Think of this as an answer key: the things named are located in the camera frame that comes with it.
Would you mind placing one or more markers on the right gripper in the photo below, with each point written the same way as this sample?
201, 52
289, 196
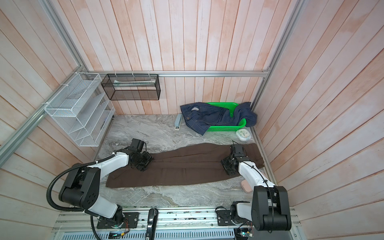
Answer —
224, 160

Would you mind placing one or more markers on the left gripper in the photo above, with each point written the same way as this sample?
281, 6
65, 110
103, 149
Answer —
149, 158

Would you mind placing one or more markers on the brown trousers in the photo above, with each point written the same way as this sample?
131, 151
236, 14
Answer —
195, 164

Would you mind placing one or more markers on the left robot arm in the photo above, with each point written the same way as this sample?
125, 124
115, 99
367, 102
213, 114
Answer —
81, 188

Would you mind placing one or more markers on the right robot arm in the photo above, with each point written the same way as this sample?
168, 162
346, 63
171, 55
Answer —
269, 209

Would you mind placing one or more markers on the white round clock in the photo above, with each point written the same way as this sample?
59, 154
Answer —
243, 135

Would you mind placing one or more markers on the dark blue denim jeans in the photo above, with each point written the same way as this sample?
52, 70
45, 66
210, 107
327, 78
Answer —
200, 116

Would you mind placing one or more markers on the green plastic basket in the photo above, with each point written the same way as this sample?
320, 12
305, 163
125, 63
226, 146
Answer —
231, 107

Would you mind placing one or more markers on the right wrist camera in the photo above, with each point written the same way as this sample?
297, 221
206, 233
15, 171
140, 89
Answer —
238, 151

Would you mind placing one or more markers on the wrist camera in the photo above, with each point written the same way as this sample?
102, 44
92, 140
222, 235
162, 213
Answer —
137, 145
238, 151

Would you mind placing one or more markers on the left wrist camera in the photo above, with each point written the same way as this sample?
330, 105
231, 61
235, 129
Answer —
137, 145

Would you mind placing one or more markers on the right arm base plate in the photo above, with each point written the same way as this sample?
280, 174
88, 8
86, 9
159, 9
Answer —
230, 218

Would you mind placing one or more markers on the black handle on rail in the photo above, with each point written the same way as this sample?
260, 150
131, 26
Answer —
151, 223

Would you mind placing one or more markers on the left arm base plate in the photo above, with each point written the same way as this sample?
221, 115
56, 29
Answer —
125, 220

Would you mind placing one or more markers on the aluminium front rail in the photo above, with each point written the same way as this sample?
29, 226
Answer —
169, 218

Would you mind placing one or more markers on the black wire mesh basket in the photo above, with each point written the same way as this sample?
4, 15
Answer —
132, 87

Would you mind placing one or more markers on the white wire mesh shelf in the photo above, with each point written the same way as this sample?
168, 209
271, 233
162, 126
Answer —
82, 110

